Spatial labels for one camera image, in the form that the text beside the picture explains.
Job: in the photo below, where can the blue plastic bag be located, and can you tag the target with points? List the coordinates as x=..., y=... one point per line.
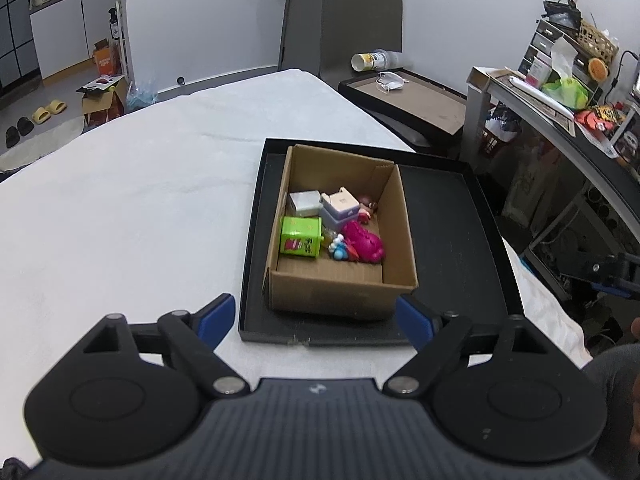
x=141, y=96

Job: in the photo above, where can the orange carton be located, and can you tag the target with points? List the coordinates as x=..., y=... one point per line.
x=106, y=60

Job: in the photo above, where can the white grey cube box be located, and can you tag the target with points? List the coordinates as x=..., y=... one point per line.
x=305, y=203

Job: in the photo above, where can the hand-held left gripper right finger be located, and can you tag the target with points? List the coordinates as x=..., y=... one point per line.
x=413, y=321

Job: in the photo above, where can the grey drawer organizer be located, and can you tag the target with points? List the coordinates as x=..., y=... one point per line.
x=547, y=47

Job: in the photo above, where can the blue bunny figure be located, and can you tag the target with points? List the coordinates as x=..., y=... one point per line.
x=338, y=249

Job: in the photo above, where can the white cabinet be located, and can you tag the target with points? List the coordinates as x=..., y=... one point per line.
x=75, y=25

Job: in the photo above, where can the pink plastic toy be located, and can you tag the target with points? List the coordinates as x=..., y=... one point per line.
x=364, y=243

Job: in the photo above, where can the yellow slippers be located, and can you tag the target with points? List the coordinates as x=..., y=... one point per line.
x=49, y=111

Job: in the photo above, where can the wicker basket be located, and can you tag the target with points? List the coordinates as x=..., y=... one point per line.
x=599, y=42

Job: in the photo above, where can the black shallow tray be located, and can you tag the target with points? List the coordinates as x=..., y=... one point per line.
x=450, y=240

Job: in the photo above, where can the grey cluttered desk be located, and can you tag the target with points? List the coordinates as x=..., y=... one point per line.
x=560, y=125

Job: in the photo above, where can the green plastic bag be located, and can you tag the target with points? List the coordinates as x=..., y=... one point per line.
x=567, y=92

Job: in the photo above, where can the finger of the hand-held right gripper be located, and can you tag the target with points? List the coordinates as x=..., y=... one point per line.
x=595, y=266

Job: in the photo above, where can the black slippers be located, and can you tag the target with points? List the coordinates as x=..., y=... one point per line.
x=19, y=132

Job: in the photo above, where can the green cartoon tin box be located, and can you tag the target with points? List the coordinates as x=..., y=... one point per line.
x=300, y=237

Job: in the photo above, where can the brown cardboard box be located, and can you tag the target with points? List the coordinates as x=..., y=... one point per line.
x=345, y=285

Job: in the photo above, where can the open cardboard box on floor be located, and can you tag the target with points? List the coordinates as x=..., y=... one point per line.
x=102, y=100

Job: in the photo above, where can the spray bottle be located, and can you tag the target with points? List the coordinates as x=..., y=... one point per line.
x=115, y=24

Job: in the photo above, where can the grey upholstered panel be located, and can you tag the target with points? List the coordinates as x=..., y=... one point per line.
x=360, y=15

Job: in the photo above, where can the brown monkey figure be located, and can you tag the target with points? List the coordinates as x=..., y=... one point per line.
x=368, y=206

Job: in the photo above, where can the black tray with brown base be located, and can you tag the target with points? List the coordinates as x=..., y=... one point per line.
x=425, y=102

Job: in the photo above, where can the lavender container with white lid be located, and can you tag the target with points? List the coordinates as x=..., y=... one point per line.
x=339, y=208

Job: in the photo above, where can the dark grid cabinet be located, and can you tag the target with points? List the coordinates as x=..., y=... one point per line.
x=17, y=25

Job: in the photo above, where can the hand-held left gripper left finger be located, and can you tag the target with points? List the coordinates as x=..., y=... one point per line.
x=218, y=318

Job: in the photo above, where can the person's right hand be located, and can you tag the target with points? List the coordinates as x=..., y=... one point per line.
x=636, y=329

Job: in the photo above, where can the white face mask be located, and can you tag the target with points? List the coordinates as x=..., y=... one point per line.
x=392, y=82

